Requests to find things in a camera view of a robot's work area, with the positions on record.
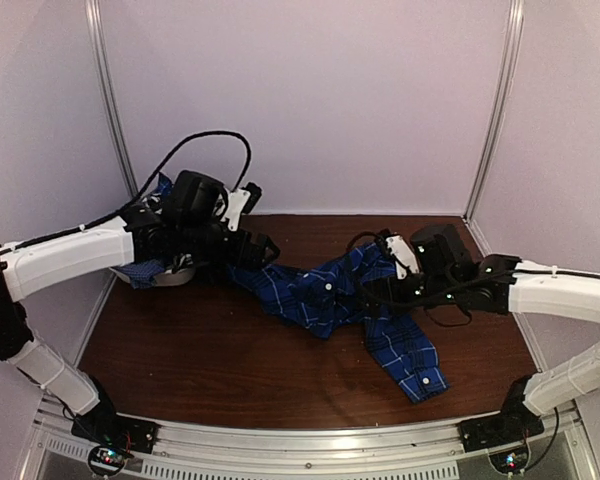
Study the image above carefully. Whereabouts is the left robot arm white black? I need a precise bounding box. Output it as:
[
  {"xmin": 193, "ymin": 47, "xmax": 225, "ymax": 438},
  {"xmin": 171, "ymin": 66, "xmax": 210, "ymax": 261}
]
[{"xmin": 0, "ymin": 170, "xmax": 280, "ymax": 444}]

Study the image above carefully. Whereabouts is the blue plaid long sleeve shirt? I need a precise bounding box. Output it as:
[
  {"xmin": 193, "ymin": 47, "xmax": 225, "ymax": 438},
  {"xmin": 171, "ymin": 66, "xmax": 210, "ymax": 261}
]
[{"xmin": 227, "ymin": 243, "xmax": 450, "ymax": 404}]

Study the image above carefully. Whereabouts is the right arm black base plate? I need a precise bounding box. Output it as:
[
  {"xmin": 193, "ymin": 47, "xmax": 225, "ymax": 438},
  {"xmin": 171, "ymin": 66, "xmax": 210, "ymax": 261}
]
[{"xmin": 458, "ymin": 412, "xmax": 544, "ymax": 452}]

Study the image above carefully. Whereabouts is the aluminium corner post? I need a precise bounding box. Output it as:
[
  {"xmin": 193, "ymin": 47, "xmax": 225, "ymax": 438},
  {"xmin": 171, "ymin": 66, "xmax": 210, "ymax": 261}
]
[
  {"xmin": 463, "ymin": 0, "xmax": 525, "ymax": 224},
  {"xmin": 84, "ymin": 0, "xmax": 139, "ymax": 198}
]

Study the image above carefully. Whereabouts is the white laundry basket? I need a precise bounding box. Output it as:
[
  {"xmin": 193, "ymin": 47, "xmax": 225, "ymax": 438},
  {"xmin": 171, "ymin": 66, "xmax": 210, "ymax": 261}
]
[{"xmin": 110, "ymin": 260, "xmax": 195, "ymax": 289}]

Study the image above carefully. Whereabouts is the left aluminium corner post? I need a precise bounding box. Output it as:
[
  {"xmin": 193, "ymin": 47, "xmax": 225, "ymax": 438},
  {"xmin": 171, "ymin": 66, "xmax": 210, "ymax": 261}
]
[{"xmin": 84, "ymin": 0, "xmax": 139, "ymax": 198}]

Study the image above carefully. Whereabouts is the small blue check shirt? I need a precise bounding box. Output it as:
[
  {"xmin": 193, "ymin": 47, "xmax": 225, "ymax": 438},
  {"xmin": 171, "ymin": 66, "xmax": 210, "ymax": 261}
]
[{"xmin": 111, "ymin": 173, "xmax": 183, "ymax": 289}]

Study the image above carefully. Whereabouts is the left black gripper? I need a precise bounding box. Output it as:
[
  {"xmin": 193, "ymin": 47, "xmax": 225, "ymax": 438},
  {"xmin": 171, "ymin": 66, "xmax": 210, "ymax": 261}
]
[{"xmin": 178, "ymin": 218, "xmax": 280, "ymax": 272}]

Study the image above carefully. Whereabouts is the left black cable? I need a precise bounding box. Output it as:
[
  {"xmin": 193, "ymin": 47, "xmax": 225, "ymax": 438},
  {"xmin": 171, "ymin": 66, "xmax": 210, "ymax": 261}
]
[{"xmin": 129, "ymin": 130, "xmax": 252, "ymax": 211}]

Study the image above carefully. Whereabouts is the black white patterned shirt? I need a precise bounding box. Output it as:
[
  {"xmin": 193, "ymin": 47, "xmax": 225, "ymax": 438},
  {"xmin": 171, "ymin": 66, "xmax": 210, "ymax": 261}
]
[{"xmin": 142, "ymin": 189, "xmax": 192, "ymax": 275}]

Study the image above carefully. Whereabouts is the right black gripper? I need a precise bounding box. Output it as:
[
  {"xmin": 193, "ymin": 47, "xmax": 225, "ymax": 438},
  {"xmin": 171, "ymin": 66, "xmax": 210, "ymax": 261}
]
[{"xmin": 351, "ymin": 272, "xmax": 460, "ymax": 322}]

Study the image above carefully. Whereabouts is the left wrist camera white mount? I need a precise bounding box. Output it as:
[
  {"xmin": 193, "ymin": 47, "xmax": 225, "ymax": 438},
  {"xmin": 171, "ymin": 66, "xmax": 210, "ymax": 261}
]
[{"xmin": 222, "ymin": 182, "xmax": 262, "ymax": 232}]

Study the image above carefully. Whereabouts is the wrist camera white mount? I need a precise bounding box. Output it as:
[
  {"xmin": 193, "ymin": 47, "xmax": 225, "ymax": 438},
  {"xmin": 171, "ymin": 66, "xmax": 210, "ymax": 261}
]
[
  {"xmin": 382, "ymin": 232, "xmax": 421, "ymax": 280},
  {"xmin": 222, "ymin": 182, "xmax": 262, "ymax": 232}
]

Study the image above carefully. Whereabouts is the right black cable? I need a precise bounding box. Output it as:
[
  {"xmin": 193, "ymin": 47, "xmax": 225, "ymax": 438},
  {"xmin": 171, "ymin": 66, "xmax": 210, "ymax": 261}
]
[{"xmin": 347, "ymin": 230, "xmax": 474, "ymax": 327}]

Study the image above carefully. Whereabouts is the right aluminium corner post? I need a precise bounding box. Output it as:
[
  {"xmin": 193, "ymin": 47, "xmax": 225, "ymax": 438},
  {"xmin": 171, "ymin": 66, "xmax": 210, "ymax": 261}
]
[{"xmin": 463, "ymin": 0, "xmax": 525, "ymax": 224}]

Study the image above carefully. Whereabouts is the front aluminium rail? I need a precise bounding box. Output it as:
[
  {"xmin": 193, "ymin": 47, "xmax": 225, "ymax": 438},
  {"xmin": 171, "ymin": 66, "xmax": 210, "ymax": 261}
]
[{"xmin": 15, "ymin": 396, "xmax": 600, "ymax": 479}]

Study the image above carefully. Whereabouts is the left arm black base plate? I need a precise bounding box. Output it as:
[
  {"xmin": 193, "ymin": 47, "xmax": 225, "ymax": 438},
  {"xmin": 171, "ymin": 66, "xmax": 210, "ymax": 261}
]
[{"xmin": 71, "ymin": 415, "xmax": 158, "ymax": 454}]

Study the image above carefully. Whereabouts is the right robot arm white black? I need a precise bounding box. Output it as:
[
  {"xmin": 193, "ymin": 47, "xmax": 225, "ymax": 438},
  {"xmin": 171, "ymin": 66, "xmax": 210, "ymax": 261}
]
[{"xmin": 353, "ymin": 224, "xmax": 600, "ymax": 442}]

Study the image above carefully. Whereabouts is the black cable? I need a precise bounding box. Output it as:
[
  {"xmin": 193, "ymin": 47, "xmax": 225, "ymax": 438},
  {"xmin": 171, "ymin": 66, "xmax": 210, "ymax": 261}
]
[
  {"xmin": 347, "ymin": 230, "xmax": 474, "ymax": 327},
  {"xmin": 129, "ymin": 130, "xmax": 252, "ymax": 211}
]

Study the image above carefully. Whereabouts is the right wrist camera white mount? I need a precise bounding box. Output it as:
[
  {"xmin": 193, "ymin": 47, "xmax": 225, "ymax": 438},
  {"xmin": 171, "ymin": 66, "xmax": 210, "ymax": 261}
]
[{"xmin": 382, "ymin": 232, "xmax": 421, "ymax": 280}]

